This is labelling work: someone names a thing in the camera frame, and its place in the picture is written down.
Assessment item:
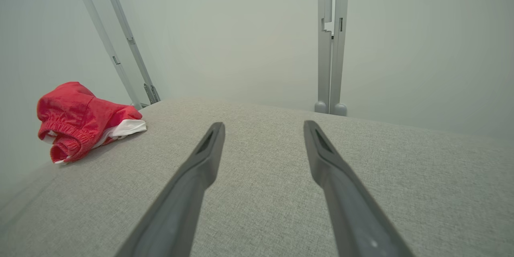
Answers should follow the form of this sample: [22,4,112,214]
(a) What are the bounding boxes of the red shorts with elastic waistband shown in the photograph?
[37,82,147,165]

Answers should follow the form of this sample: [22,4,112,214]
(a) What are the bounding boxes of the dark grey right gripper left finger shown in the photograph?
[114,122,226,257]

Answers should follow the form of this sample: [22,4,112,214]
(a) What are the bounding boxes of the grey partition post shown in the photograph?
[314,0,334,114]
[329,0,350,116]

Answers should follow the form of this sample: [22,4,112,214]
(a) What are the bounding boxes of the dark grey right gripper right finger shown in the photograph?
[303,120,415,257]

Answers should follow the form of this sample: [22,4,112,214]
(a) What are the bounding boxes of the slim grey post with bracket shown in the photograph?
[67,0,144,110]
[97,0,161,106]

